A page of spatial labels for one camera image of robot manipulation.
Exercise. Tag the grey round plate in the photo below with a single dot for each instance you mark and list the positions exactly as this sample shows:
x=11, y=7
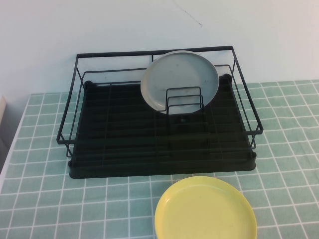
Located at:
x=179, y=72

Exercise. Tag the yellow round plate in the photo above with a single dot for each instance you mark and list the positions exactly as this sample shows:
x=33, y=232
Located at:
x=204, y=211

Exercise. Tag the black plastic drip tray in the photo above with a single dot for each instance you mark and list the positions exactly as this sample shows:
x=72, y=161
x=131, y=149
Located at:
x=119, y=139

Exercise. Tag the green checked tablecloth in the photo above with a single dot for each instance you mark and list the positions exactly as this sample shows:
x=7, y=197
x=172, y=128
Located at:
x=37, y=199

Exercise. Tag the beige box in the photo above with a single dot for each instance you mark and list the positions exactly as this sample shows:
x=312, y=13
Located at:
x=2, y=112

